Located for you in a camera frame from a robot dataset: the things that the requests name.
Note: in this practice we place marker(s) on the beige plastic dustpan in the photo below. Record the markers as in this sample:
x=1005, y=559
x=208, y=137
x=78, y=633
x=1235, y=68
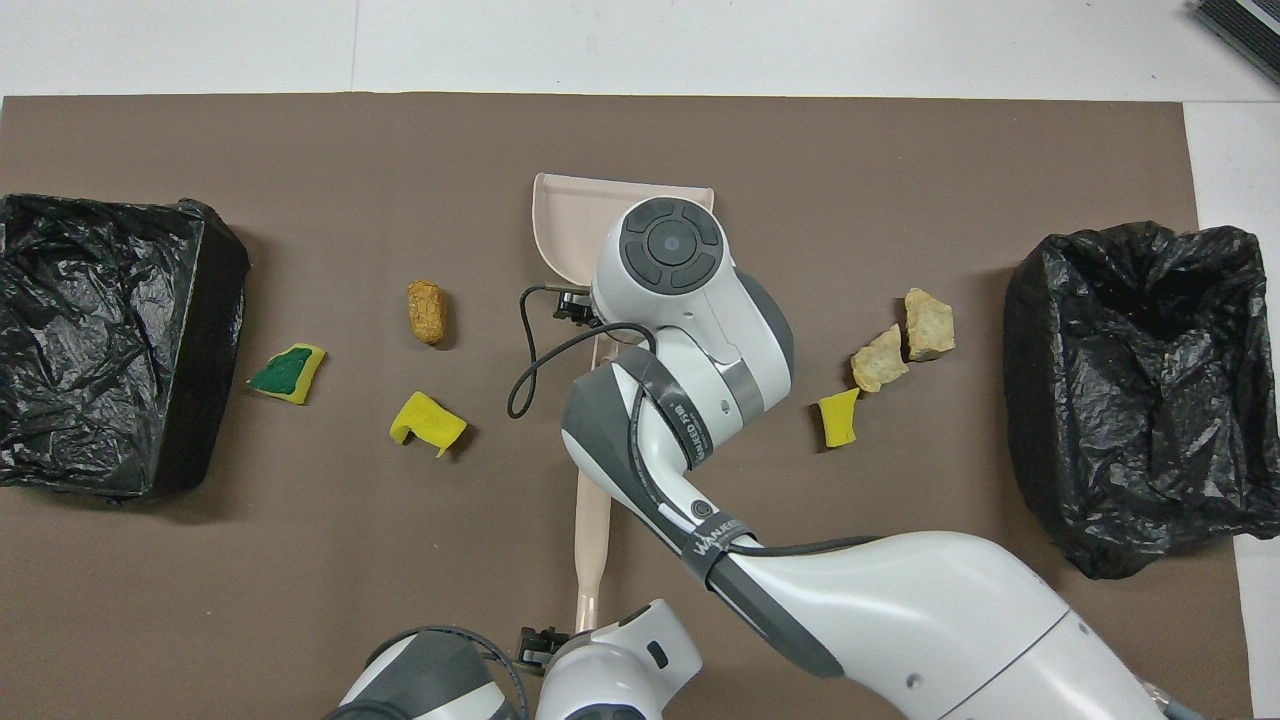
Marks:
x=570, y=215

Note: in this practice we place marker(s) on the beige brush black bristles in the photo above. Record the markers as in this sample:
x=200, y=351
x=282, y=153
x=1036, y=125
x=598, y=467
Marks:
x=592, y=540

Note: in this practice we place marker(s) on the brown toy bread roll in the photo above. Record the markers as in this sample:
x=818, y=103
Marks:
x=427, y=313

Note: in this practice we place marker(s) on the curled yellow sponge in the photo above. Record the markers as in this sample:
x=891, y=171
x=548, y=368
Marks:
x=425, y=422

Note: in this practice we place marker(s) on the small yellow sponge piece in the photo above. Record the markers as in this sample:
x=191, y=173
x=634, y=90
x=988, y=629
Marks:
x=840, y=418

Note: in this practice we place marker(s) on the yellow and green sponge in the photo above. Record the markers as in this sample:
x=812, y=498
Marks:
x=288, y=372

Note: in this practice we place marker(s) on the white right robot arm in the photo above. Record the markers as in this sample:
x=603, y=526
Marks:
x=900, y=600

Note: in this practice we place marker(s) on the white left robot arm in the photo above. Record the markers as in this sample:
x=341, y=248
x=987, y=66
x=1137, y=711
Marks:
x=610, y=670

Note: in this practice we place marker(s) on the bin with black bag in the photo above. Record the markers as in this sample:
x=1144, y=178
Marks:
x=100, y=350
x=1140, y=400

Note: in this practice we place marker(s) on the brown table mat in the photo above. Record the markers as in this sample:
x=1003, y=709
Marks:
x=300, y=600

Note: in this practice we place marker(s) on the black ribbed object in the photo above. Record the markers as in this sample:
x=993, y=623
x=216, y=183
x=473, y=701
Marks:
x=1245, y=25

